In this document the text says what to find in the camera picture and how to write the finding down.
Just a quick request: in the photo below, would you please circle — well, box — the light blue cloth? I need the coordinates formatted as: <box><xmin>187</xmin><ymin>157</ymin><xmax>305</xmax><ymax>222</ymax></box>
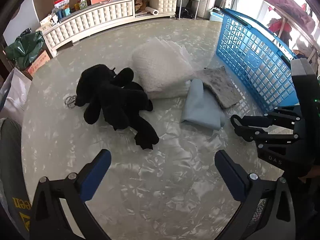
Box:
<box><xmin>181</xmin><ymin>79</ymin><xmax>226</xmax><ymax>131</ymax></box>

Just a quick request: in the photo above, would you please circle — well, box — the blue plastic laundry basket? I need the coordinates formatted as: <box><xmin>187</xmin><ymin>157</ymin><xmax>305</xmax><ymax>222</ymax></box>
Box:
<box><xmin>216</xmin><ymin>8</ymin><xmax>298</xmax><ymax>111</ymax></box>

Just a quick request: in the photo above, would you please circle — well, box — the grey stained felt pad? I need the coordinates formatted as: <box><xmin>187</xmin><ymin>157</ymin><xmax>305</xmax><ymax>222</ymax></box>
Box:
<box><xmin>194</xmin><ymin>66</ymin><xmax>242</xmax><ymax>109</ymax></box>

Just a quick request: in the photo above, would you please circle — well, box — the white quilted cloth bundle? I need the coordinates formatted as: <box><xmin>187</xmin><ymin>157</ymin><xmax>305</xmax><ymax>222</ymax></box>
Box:
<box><xmin>132</xmin><ymin>37</ymin><xmax>194</xmax><ymax>99</ymax></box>

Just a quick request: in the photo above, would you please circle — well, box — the black plush toy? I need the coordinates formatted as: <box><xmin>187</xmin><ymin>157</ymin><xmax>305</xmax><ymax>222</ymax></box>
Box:
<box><xmin>75</xmin><ymin>64</ymin><xmax>159</xmax><ymax>150</ymax></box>

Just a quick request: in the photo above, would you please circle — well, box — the wooden clothes drying rack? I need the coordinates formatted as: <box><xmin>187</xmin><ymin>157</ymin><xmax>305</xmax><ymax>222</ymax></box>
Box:
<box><xmin>263</xmin><ymin>0</ymin><xmax>319</xmax><ymax>58</ymax></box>

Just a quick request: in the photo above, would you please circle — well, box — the pink cloth pile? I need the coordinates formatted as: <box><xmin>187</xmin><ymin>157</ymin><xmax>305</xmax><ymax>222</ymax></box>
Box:
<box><xmin>266</xmin><ymin>0</ymin><xmax>315</xmax><ymax>34</ymax></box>

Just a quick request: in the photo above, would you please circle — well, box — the light blue storage box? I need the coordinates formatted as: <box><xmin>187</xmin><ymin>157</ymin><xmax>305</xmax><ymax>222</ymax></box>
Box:
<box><xmin>209</xmin><ymin>7</ymin><xmax>223</xmax><ymax>22</ymax></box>

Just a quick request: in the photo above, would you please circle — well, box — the white paper shopping bag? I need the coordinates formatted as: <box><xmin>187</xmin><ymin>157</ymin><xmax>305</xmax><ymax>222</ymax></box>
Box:
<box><xmin>1</xmin><ymin>68</ymin><xmax>31</xmax><ymax>125</ymax></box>

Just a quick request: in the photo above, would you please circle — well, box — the paper towel roll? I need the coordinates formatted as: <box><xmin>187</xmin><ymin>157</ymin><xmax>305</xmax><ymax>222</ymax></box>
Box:
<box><xmin>145</xmin><ymin>7</ymin><xmax>159</xmax><ymax>16</ymax></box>

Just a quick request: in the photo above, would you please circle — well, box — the red printed cardboard box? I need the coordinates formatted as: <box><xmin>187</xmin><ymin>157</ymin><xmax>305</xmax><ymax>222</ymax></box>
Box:
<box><xmin>26</xmin><ymin>50</ymin><xmax>50</xmax><ymax>79</ymax></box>

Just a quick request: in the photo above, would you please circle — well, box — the green plastic bag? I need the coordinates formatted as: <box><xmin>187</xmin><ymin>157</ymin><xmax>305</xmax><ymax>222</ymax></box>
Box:
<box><xmin>5</xmin><ymin>31</ymin><xmax>45</xmax><ymax>70</ymax></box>

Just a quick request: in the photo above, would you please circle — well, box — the white tufted TV cabinet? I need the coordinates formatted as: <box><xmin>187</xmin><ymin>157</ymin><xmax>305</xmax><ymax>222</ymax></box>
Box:
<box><xmin>38</xmin><ymin>0</ymin><xmax>177</xmax><ymax>57</ymax></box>

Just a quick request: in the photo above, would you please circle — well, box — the red white package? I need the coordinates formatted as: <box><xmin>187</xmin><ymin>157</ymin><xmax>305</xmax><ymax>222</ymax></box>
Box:
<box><xmin>54</xmin><ymin>0</ymin><xmax>70</xmax><ymax>9</ymax></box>

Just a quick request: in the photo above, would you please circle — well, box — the metal key ring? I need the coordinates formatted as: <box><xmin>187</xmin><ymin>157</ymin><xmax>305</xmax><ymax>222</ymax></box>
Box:
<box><xmin>64</xmin><ymin>94</ymin><xmax>77</xmax><ymax>110</ymax></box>

